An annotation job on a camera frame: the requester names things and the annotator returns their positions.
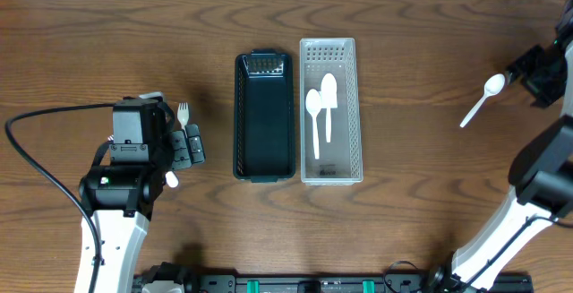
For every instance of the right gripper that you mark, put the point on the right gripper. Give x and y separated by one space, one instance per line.
525 67

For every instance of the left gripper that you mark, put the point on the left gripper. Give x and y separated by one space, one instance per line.
186 145

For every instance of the white plastic spoon group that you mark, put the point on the white plastic spoon group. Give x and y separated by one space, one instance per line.
171 179

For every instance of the white plastic fork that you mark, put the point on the white plastic fork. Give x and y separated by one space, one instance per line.
183 114

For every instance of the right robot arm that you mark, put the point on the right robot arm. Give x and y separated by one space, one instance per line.
540 177

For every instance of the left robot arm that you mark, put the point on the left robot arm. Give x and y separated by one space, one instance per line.
150 143

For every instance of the dark green plastic basket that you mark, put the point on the dark green plastic basket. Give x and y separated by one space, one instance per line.
264 128

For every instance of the clear plastic basket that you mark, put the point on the clear plastic basket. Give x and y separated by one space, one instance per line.
341 161

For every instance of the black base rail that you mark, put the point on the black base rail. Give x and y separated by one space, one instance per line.
168 277

